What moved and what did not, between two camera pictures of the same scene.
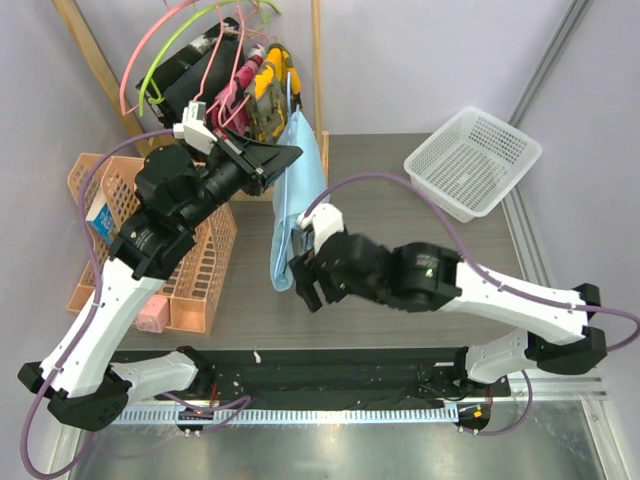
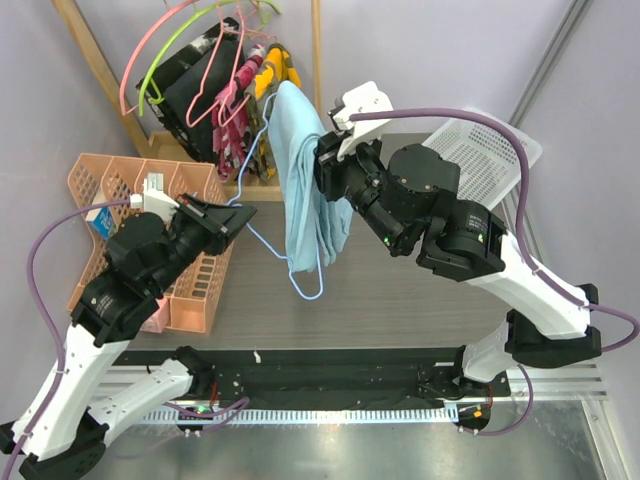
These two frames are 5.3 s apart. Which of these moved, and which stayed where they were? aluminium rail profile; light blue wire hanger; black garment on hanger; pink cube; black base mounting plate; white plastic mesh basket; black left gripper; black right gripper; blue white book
Moved: light blue wire hanger; black right gripper; black left gripper
Stayed: black garment on hanger; pink cube; aluminium rail profile; black base mounting plate; blue white book; white plastic mesh basket
